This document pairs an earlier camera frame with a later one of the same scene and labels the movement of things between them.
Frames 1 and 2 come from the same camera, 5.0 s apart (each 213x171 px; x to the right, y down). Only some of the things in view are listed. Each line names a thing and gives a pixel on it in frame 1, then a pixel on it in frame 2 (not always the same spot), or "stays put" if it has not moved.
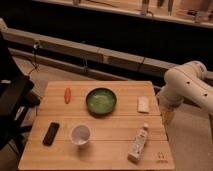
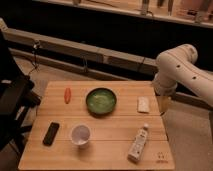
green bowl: x=101 y=101 stays put
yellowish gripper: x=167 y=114 to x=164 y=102
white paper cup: x=80 y=135 stays put
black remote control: x=51 y=133 stays put
